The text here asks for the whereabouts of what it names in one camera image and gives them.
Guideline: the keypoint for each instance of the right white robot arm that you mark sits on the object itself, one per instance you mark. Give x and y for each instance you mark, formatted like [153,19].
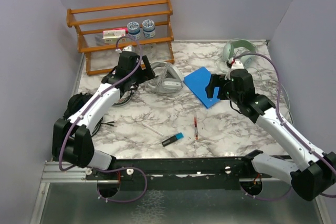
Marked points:
[312,170]

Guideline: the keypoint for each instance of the black blue headphones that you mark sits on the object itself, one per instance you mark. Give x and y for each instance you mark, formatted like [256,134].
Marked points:
[76,102]

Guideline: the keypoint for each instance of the right blue white jar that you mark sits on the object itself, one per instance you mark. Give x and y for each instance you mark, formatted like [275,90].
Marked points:
[148,27]

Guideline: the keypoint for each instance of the blue black highlighter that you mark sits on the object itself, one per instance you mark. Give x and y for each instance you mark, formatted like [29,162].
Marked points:
[172,139]

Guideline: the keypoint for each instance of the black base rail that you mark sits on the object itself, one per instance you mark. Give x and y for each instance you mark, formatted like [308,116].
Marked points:
[176,174]

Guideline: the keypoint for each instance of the white stick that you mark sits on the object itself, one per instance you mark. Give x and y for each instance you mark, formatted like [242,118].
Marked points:
[152,129]

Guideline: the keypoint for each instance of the red pen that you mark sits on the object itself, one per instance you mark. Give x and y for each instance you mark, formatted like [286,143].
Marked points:
[195,127]

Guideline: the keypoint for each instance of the black white headphones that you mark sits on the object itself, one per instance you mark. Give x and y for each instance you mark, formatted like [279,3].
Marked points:
[127,99]

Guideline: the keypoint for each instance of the blue notebook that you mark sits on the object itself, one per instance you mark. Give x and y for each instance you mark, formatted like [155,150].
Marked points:
[197,82]

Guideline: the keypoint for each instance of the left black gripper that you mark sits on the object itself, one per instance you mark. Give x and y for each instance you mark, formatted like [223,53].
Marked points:
[147,75]

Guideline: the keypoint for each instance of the mint green headphones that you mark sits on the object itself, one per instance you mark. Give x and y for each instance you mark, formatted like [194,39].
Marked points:
[236,46]

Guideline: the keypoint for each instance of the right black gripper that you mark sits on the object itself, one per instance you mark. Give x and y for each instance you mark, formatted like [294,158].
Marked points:
[217,80]

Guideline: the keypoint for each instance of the left blue white jar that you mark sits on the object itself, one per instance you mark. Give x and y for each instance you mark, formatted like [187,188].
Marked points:
[134,30]

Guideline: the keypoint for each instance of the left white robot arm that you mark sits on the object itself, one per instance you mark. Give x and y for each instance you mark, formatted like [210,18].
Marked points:
[72,141]

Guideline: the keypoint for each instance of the wooden shelf rack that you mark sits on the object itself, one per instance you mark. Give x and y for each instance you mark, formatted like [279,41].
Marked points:
[106,28]

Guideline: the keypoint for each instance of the grey white headphones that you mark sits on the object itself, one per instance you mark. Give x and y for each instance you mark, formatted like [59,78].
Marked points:
[170,80]

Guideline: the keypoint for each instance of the blue white jar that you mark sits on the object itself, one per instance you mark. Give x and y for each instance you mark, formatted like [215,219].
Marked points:
[148,27]
[134,30]

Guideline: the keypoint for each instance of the white red box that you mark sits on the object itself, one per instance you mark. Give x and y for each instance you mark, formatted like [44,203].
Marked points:
[111,36]

